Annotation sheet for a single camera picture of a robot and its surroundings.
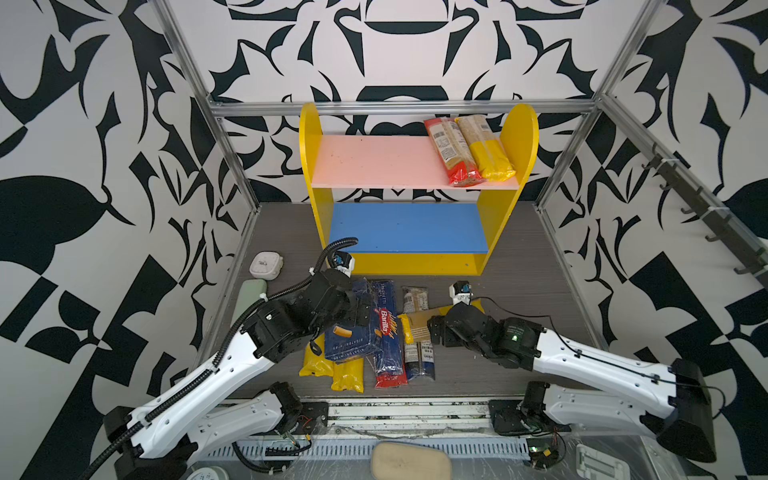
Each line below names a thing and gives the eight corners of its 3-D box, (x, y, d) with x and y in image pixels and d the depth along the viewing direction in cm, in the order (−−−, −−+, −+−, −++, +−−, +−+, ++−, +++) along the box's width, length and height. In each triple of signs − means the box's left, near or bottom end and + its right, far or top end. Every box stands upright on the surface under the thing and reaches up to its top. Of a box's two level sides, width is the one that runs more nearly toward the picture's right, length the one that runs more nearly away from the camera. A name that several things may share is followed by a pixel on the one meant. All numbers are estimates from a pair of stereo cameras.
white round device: (252, 284, 101) (246, 275, 96) (259, 261, 107) (254, 251, 102) (279, 284, 101) (275, 275, 97) (285, 261, 107) (281, 251, 102)
